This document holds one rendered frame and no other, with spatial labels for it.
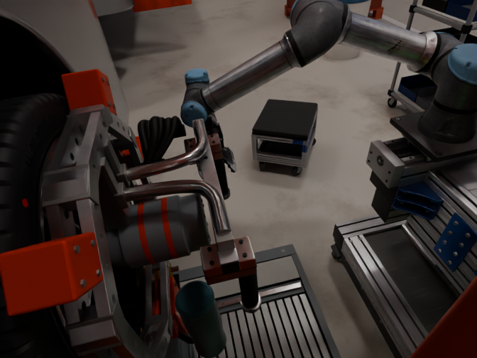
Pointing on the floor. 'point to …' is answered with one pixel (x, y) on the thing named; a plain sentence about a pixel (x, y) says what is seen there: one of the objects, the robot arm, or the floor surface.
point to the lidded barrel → (338, 51)
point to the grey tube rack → (414, 87)
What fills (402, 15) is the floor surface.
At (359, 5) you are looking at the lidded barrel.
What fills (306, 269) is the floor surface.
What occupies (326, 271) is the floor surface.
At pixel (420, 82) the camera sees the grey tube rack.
